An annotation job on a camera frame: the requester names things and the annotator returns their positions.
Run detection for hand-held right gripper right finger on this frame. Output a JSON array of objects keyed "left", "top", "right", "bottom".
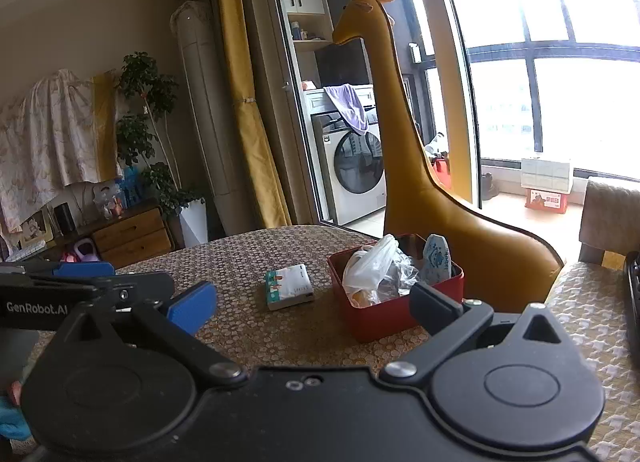
[{"left": 378, "top": 282, "right": 576, "bottom": 387}]

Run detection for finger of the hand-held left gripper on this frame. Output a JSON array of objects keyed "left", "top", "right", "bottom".
[
  {"left": 0, "top": 272, "right": 177, "bottom": 315},
  {"left": 0, "top": 261, "right": 117, "bottom": 279}
]

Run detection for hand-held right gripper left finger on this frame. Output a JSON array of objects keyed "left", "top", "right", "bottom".
[{"left": 47, "top": 281, "right": 249, "bottom": 390}]

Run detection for blue printed face mask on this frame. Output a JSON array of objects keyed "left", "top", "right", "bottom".
[{"left": 421, "top": 233, "right": 453, "bottom": 285}]

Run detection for red tin box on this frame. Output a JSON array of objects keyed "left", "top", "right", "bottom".
[{"left": 327, "top": 232, "right": 465, "bottom": 343}]

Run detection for white translucent plastic bag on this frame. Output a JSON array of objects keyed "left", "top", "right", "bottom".
[{"left": 342, "top": 235, "right": 421, "bottom": 304}]

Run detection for green white tissue pack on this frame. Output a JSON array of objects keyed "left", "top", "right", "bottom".
[{"left": 263, "top": 264, "right": 316, "bottom": 311}]

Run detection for purple kettlebell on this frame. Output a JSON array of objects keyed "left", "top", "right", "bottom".
[{"left": 72, "top": 238, "right": 101, "bottom": 263}]

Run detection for wooden drawer cabinet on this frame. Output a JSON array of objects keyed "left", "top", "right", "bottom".
[{"left": 91, "top": 206, "right": 173, "bottom": 268}]

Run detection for black cylinder speaker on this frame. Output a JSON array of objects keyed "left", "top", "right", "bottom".
[{"left": 54, "top": 202, "right": 76, "bottom": 235}]

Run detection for glass jar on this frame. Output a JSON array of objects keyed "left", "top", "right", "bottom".
[{"left": 100, "top": 187, "right": 126, "bottom": 220}]

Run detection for white plant pot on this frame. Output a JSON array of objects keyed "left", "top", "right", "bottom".
[{"left": 179, "top": 197, "right": 208, "bottom": 246}]

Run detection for blue bottles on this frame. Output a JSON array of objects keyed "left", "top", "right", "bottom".
[{"left": 117, "top": 165, "right": 143, "bottom": 208}]

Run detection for blue fluffy cloth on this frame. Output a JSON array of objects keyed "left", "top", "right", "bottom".
[{"left": 0, "top": 394, "right": 28, "bottom": 440}]

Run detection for floral cover cloth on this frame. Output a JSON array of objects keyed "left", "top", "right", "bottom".
[{"left": 0, "top": 69, "right": 101, "bottom": 233}]

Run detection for yellow leather giraffe statue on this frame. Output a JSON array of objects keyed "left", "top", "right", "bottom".
[{"left": 331, "top": 0, "right": 566, "bottom": 315}]

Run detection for yellow hanging cloth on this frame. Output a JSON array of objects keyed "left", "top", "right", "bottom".
[{"left": 92, "top": 70, "right": 123, "bottom": 180}]

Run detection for red printed box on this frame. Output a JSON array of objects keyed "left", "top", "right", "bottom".
[{"left": 525, "top": 189, "right": 570, "bottom": 214}]

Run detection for white washing machine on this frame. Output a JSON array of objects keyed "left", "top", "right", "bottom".
[{"left": 311, "top": 112, "right": 388, "bottom": 226}]

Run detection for houndstooth seat cushion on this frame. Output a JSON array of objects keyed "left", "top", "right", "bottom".
[{"left": 545, "top": 262, "right": 640, "bottom": 462}]

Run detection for white storage box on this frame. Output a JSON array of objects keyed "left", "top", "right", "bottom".
[{"left": 521, "top": 157, "right": 572, "bottom": 193}]

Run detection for cloth-covered standing air conditioner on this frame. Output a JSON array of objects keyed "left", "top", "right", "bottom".
[{"left": 170, "top": 0, "right": 236, "bottom": 238}]

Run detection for green potted tree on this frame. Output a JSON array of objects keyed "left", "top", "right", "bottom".
[{"left": 115, "top": 51, "right": 208, "bottom": 215}]

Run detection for brown chair back cushion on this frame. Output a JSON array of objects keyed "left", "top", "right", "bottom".
[{"left": 579, "top": 177, "right": 640, "bottom": 268}]

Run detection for purple cloth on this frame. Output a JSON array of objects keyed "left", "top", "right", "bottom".
[{"left": 324, "top": 84, "right": 369, "bottom": 136}]

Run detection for yellow curtain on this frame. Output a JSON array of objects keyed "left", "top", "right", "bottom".
[{"left": 212, "top": 0, "right": 293, "bottom": 228}]

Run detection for photo frame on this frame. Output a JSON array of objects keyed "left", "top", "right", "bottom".
[{"left": 17, "top": 212, "right": 53, "bottom": 243}]

